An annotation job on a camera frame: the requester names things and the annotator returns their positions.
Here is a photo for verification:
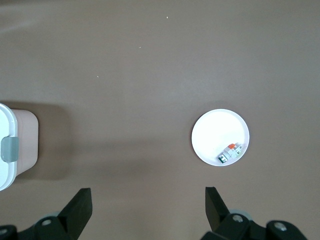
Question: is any small white orange object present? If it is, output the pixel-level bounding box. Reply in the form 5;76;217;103
216;142;244;164

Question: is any pink box with white lid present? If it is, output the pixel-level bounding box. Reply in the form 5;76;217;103
0;102;39;192

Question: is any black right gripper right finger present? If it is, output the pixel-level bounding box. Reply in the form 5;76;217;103
201;186;307;240

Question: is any brown table mat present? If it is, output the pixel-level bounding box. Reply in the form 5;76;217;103
0;0;320;240

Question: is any pale pink round plate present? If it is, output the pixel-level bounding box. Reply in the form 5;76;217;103
191;108;250;167

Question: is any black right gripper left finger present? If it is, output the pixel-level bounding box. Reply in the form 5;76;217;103
0;187;93;240

